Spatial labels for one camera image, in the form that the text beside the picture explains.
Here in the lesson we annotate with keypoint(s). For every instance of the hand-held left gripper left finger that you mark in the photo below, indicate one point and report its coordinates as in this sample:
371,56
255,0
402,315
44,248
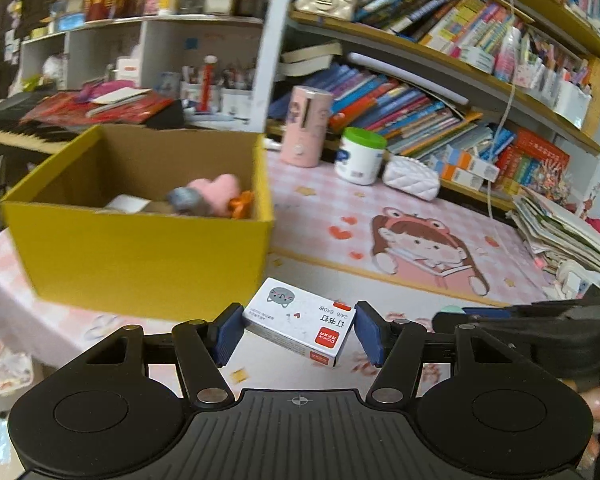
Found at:
226,335

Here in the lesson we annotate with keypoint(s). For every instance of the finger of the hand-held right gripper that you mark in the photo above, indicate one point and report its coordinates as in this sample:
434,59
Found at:
480,316

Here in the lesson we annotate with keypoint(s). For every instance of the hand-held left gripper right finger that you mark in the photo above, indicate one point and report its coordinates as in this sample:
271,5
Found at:
371,335

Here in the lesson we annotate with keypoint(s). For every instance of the white staples box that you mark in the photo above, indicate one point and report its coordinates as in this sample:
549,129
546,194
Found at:
300,317

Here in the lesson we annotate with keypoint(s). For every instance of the yellow cardboard box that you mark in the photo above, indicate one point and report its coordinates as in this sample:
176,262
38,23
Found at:
140,260

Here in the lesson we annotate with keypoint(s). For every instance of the pink plush toy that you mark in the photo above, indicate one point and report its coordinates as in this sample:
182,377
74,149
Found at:
217,192

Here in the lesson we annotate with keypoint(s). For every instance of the cartoon print desk mat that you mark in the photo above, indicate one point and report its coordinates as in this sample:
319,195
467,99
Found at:
480,255

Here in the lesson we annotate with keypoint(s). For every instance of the stack of papers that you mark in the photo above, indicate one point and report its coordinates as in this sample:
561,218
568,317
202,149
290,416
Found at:
560,235

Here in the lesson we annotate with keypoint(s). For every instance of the pink checkered tablecloth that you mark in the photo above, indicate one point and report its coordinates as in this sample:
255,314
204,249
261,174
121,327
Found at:
320,195

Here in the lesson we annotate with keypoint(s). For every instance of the white quilted pouch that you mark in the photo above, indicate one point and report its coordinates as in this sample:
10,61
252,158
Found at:
411,177

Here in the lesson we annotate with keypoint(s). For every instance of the red boxed book set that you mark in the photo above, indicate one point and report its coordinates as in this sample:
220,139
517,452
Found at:
532,160

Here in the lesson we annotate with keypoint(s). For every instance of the white jar green lid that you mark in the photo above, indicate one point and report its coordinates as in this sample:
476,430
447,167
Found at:
360,157

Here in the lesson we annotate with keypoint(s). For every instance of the leaning row of books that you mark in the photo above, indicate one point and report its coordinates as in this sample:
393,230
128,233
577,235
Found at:
405,115

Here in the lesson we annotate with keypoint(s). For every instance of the pink cylinder container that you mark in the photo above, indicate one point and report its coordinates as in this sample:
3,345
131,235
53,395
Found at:
305,125

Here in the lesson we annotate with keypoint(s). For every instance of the white storage basket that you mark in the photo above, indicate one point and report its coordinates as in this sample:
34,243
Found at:
2,375

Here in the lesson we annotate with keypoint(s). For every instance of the white pen holder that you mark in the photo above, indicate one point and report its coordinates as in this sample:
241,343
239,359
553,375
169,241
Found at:
235,102

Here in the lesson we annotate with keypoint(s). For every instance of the white storage boxes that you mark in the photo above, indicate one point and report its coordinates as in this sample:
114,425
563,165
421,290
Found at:
565,95

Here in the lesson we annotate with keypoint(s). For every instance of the red tube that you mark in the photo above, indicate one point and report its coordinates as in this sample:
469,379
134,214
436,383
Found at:
208,85

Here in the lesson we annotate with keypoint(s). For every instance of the red packets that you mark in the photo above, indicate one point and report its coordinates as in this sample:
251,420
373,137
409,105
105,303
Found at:
95,107

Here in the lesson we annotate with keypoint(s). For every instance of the wooden bookshelf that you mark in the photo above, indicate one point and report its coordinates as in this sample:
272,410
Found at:
380,42

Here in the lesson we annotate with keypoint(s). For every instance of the black piano keyboard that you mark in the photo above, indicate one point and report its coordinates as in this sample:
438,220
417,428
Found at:
10,125

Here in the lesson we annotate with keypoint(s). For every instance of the long row of colourful books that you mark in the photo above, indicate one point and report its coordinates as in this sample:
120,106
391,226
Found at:
450,15

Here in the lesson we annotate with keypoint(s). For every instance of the white shelf unit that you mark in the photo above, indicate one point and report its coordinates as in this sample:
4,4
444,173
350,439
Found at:
170,35

